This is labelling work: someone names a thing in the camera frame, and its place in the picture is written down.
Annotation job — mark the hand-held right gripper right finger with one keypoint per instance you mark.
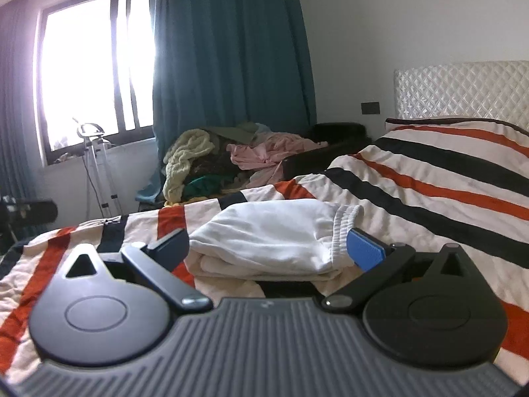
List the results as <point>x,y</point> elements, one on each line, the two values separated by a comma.
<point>365,253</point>

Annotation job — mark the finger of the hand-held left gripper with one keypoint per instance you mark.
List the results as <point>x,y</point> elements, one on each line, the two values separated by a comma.
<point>39,211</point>

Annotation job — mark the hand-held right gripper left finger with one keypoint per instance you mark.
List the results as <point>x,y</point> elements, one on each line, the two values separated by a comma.
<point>173,243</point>

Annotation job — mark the small pink cloth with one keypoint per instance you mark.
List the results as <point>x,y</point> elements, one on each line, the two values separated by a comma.
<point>68,157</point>

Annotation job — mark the green garment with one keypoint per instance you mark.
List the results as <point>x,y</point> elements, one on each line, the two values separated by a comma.
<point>206,184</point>

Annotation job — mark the striped blanket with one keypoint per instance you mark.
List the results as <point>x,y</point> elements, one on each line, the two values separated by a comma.
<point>434,198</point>

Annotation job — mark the dark brown garment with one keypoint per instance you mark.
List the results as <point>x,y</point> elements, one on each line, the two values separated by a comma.
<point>215,165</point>

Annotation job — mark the pale yellow knitted blanket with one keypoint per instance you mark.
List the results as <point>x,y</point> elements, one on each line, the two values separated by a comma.
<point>186,153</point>

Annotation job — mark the garment steamer stand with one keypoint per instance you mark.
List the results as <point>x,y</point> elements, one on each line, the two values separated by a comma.
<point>93,130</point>

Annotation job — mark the blue curtain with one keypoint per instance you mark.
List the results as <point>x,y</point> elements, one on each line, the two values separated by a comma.
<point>16,111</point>
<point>227,49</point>

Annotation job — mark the black armchair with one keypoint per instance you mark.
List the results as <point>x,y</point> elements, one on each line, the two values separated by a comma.
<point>334,132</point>

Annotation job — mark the olive garment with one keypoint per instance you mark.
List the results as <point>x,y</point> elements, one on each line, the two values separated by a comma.
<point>237,132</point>

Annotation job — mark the pink garment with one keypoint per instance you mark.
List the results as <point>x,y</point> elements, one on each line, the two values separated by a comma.
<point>268,149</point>

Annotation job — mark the window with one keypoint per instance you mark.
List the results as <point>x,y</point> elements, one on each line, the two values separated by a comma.
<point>91,70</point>

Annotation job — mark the white quilted headboard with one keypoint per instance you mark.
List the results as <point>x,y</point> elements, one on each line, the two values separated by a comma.
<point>454,87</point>

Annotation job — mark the dark wall switch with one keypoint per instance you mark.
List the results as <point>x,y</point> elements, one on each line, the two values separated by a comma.
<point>370,108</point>

